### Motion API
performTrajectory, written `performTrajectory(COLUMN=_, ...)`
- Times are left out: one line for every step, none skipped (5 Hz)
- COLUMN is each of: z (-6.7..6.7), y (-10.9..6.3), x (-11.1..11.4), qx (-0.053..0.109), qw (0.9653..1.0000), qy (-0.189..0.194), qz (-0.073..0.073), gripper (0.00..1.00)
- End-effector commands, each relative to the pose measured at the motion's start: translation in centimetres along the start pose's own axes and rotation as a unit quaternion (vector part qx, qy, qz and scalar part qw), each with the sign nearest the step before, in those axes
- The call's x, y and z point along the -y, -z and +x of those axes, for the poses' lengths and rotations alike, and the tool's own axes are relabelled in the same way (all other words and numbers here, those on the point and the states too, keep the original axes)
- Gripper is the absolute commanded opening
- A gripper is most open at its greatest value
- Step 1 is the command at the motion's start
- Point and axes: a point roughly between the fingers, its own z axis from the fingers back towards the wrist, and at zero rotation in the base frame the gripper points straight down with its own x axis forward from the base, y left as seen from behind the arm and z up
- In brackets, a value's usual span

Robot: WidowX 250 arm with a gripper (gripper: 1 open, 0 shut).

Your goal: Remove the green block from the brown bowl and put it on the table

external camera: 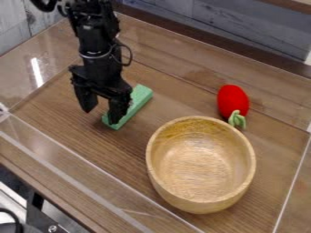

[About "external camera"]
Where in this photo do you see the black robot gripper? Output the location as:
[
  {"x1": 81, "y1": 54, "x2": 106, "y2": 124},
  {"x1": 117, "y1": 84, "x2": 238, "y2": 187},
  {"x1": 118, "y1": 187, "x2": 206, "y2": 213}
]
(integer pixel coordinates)
[{"x1": 70, "y1": 45, "x2": 133, "y2": 125}]

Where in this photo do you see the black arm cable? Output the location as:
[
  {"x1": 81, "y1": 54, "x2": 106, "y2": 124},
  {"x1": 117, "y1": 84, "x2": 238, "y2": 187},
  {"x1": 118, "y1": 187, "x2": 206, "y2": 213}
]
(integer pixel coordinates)
[{"x1": 111, "y1": 39, "x2": 134, "y2": 67}]

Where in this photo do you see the brown wooden bowl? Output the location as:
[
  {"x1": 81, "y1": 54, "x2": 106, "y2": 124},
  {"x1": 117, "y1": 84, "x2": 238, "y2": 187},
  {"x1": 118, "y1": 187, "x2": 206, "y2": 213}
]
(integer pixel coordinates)
[{"x1": 146, "y1": 116, "x2": 257, "y2": 214}]

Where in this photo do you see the green rectangular block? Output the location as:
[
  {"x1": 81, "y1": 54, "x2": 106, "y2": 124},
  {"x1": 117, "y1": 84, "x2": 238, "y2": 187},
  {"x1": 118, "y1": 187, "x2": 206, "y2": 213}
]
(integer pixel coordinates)
[{"x1": 102, "y1": 85, "x2": 154, "y2": 130}]

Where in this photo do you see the black cable loop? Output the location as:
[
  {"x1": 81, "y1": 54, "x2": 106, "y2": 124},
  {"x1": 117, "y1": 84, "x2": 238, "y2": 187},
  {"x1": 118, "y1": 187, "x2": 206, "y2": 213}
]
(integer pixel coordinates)
[{"x1": 0, "y1": 206, "x2": 26, "y2": 233}]

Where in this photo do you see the red plush strawberry toy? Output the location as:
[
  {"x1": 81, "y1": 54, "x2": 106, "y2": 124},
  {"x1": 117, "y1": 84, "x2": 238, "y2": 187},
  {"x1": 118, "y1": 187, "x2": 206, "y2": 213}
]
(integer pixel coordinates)
[{"x1": 218, "y1": 85, "x2": 250, "y2": 129}]

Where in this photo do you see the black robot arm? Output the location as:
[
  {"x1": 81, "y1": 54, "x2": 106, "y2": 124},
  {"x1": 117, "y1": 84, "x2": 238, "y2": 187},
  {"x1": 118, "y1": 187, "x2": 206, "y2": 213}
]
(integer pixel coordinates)
[{"x1": 30, "y1": 0, "x2": 133, "y2": 125}]

